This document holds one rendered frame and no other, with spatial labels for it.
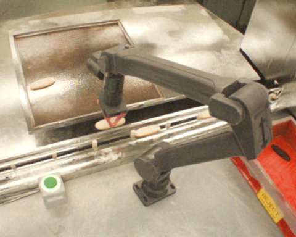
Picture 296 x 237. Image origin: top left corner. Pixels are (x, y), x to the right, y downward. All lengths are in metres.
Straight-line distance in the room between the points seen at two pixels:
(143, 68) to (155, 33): 0.76
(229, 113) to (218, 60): 0.91
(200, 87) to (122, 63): 0.23
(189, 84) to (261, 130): 0.17
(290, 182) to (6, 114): 1.10
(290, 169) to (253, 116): 0.68
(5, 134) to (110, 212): 0.48
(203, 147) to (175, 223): 0.33
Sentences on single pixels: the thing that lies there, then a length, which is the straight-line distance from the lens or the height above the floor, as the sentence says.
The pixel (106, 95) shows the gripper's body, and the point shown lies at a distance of 0.86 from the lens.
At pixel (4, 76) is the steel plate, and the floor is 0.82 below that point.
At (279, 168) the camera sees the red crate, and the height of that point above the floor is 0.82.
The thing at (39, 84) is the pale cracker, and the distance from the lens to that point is 1.13.
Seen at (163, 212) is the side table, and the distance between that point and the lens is 0.93.
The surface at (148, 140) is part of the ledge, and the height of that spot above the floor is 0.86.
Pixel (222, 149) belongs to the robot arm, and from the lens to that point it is 0.63.
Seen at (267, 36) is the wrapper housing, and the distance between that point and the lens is 1.44.
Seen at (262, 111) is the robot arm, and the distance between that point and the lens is 0.58.
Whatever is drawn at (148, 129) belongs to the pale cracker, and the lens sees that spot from 1.06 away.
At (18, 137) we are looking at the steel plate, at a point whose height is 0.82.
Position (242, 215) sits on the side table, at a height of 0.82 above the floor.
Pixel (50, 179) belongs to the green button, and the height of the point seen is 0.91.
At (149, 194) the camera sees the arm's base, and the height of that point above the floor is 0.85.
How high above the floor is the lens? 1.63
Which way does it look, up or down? 45 degrees down
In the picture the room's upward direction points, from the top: 11 degrees clockwise
